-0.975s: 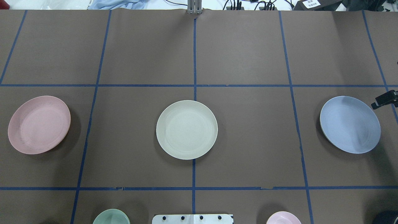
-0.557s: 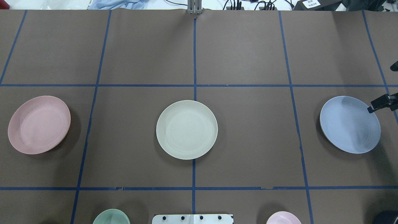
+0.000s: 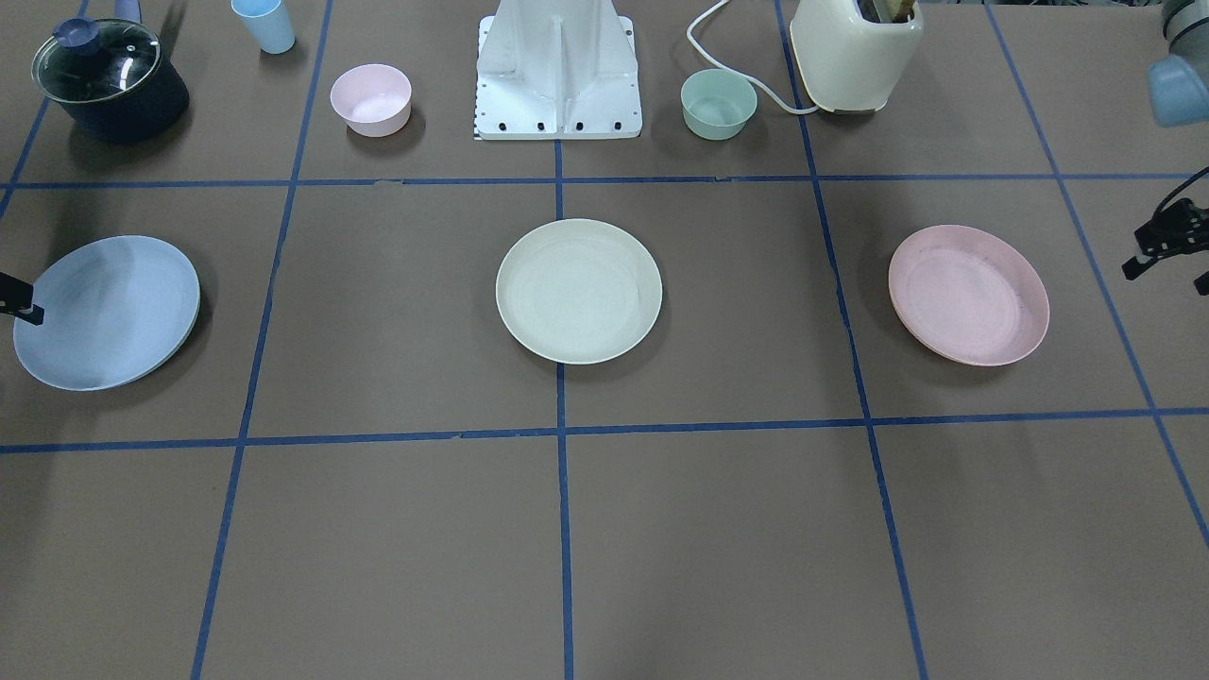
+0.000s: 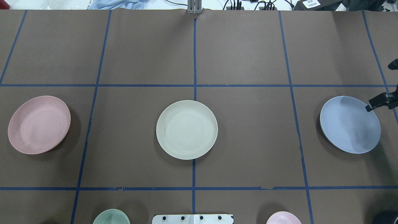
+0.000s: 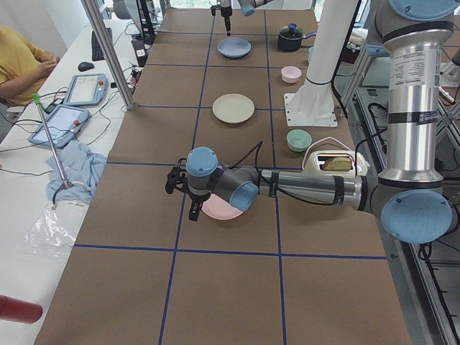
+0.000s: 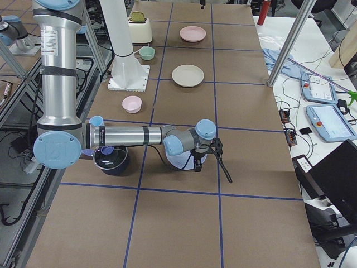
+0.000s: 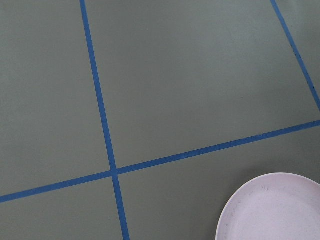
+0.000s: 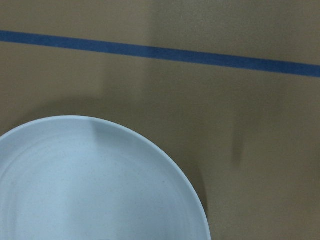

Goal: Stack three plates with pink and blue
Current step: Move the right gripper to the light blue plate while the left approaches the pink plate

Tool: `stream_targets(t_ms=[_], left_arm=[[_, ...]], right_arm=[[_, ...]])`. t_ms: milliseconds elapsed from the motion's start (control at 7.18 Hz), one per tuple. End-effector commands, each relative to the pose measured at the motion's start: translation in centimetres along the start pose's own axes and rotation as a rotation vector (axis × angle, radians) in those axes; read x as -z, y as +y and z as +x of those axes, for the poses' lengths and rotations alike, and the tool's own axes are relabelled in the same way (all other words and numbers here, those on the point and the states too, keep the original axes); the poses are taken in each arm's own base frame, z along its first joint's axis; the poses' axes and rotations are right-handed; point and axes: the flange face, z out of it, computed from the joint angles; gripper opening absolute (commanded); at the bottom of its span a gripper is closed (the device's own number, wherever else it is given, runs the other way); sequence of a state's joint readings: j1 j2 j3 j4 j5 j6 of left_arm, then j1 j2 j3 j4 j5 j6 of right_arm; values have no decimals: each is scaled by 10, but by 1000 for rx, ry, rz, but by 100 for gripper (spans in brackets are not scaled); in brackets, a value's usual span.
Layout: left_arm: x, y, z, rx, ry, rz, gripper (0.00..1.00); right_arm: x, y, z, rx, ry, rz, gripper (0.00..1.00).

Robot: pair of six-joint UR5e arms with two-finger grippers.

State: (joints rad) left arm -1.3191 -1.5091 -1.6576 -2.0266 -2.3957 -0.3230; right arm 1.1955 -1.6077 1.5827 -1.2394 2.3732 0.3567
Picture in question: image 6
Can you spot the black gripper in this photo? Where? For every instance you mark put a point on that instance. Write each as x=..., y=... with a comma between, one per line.
x=197, y=160

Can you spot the blue plate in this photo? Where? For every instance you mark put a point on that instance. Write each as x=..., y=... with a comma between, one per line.
x=183, y=161

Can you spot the pink plate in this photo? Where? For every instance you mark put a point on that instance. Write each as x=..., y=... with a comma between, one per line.
x=192, y=33

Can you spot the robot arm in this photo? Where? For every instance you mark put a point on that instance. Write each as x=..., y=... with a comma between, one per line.
x=63, y=131

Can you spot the red bottle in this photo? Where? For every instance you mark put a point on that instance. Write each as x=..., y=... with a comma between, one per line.
x=263, y=12

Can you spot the cream toaster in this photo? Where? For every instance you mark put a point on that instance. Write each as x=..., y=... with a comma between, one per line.
x=140, y=28

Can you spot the cream plate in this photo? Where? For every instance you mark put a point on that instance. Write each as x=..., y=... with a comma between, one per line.
x=187, y=75

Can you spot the green bowl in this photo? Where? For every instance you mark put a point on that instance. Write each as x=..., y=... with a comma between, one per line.
x=147, y=53

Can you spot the clear plastic bag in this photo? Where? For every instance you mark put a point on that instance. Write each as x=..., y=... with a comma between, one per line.
x=271, y=41

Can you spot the dark blue lidded pot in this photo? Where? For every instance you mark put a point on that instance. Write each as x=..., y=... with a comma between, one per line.
x=112, y=160

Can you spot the pink bowl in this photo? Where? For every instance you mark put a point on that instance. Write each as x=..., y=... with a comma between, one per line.
x=132, y=104

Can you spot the light blue cup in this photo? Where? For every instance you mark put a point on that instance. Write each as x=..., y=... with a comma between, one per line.
x=97, y=121

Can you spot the lower teach pendant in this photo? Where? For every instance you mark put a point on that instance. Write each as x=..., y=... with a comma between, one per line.
x=330, y=123

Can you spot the teach pendant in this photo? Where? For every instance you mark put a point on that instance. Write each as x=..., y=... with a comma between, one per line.
x=330, y=123
x=316, y=89

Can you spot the upper teach pendant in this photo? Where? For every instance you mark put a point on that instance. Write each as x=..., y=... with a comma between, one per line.
x=316, y=89

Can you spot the black laptop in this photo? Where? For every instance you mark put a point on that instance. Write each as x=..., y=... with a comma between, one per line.
x=335, y=175

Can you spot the reacher grabber stick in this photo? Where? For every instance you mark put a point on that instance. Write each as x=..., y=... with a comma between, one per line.
x=351, y=93

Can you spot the aluminium frame post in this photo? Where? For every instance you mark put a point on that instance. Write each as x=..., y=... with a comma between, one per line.
x=293, y=34

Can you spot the white camera mast base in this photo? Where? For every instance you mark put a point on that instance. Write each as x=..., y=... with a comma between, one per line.
x=127, y=74

